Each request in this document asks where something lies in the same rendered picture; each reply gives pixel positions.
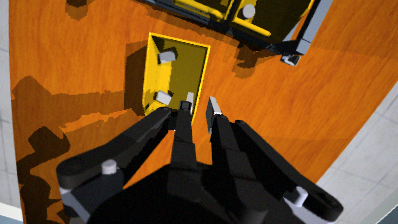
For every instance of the grey disc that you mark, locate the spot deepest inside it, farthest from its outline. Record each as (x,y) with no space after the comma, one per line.
(248,11)

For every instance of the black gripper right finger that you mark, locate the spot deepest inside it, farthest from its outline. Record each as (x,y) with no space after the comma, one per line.
(263,163)

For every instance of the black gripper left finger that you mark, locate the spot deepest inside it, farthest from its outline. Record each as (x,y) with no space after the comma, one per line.
(88,179)

